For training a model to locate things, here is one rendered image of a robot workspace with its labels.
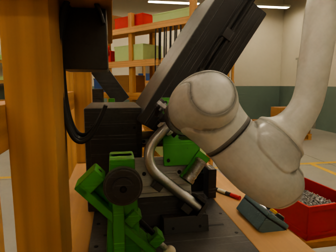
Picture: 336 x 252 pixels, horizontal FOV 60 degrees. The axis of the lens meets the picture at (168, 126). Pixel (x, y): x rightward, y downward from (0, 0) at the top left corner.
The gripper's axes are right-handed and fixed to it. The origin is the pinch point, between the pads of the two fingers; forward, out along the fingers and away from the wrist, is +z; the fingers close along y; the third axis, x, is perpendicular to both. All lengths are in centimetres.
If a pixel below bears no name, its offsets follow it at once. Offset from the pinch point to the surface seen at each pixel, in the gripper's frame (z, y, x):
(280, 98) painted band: 867, -276, -542
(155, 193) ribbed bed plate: 5.8, -11.3, 16.3
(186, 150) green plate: 4.4, -9.5, 0.5
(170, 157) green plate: 4.4, -7.1, 5.5
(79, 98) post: 77, 41, 6
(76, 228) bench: 12.5, -1.3, 39.8
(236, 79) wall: 861, -110, -475
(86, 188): -22.8, 4.6, 24.8
